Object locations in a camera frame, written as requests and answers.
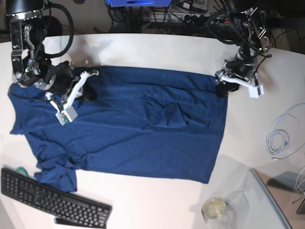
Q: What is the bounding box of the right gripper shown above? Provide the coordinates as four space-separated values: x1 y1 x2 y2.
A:
35 61 99 125

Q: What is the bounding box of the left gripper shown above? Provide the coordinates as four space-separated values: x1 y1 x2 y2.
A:
215 57 264 98

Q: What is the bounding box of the blue long-sleeve t-shirt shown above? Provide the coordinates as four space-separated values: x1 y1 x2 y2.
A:
9 66 228 192

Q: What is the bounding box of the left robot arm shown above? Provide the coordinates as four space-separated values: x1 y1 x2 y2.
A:
206 0 271 98

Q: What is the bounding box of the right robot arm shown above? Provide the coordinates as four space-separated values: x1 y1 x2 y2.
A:
5 0 99 125

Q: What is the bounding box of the green tape roll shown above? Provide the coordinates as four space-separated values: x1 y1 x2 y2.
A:
15 167 29 177

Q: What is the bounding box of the black computer keyboard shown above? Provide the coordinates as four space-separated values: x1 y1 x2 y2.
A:
0 167 112 229

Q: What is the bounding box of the white power strip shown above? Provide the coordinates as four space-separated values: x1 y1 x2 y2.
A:
143 11 214 26

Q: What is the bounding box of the blue box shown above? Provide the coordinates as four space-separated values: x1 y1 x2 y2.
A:
105 0 172 7

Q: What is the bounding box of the clear glass jar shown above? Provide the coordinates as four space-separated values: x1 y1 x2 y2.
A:
202 191 250 229

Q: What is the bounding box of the coiled white cable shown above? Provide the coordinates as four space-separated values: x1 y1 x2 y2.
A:
265 103 305 161

